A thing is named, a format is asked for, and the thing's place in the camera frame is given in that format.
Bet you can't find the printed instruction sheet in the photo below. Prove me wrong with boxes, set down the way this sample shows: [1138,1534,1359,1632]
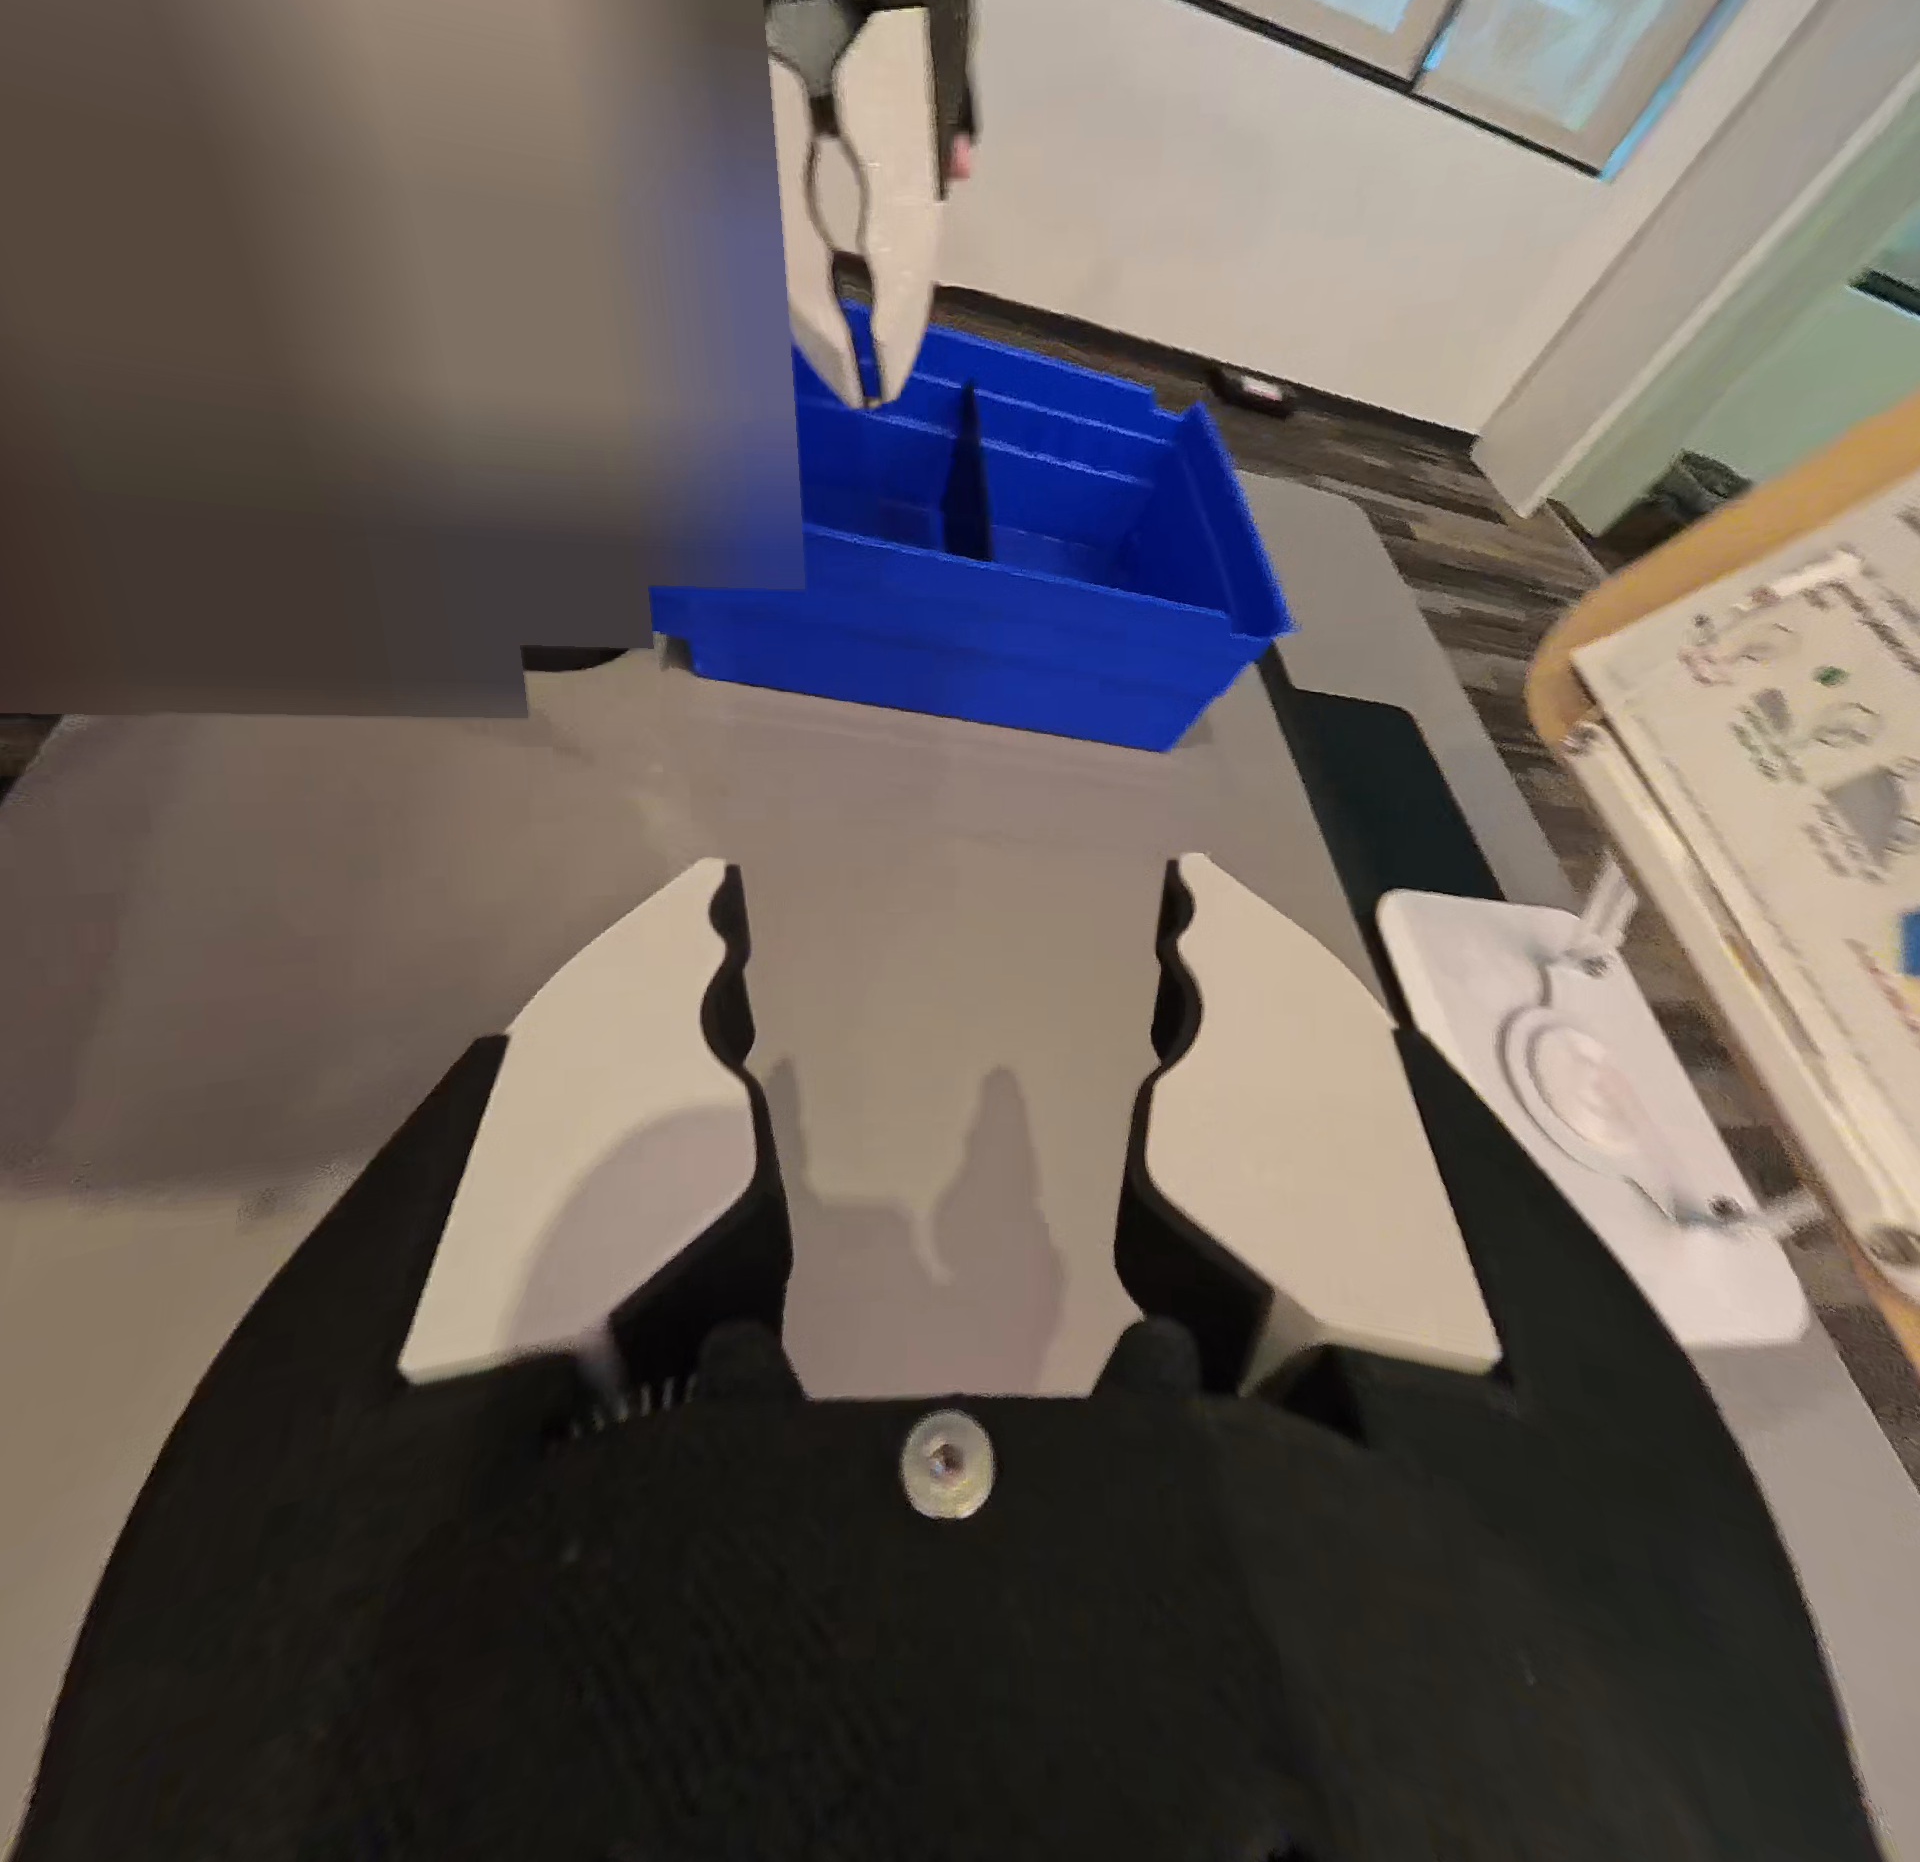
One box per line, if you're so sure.
[1591,504,1920,1055]

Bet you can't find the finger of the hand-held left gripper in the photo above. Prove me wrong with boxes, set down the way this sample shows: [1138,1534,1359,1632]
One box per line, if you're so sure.
[829,2,950,409]
[772,61,872,410]

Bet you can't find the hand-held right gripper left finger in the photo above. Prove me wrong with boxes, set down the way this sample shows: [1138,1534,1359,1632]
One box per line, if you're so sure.
[394,857,794,1391]

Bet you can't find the blue plastic bin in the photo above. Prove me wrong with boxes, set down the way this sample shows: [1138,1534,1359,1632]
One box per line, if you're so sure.
[649,297,1294,753]

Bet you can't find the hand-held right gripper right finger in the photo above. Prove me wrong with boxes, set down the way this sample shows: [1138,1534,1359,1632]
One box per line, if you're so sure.
[1114,847,1508,1394]

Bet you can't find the black rectangular desk mat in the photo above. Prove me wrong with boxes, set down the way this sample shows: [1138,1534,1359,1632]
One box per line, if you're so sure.
[1283,689,1577,919]

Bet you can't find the large window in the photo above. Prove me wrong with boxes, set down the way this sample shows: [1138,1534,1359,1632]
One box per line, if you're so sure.
[1050,0,1802,176]

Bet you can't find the dark patterned object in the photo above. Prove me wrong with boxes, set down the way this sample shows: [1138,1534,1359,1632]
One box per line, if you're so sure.
[1657,451,1750,529]

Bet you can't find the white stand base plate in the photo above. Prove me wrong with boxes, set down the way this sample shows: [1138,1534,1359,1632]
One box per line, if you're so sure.
[1378,857,1826,1349]

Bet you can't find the wooden backing board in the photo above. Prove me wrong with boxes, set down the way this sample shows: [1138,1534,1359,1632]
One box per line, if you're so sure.
[1526,395,1920,1370]

